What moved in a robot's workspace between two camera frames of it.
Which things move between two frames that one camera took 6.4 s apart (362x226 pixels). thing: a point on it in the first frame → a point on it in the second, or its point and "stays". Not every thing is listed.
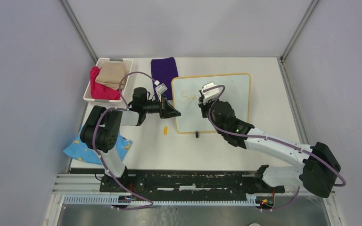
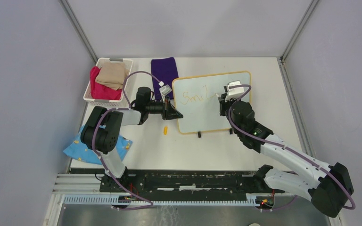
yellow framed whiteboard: (185, 97) stays
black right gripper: (204, 106) → (224, 103)
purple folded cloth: (163, 70) stays
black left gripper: (166, 110) stays
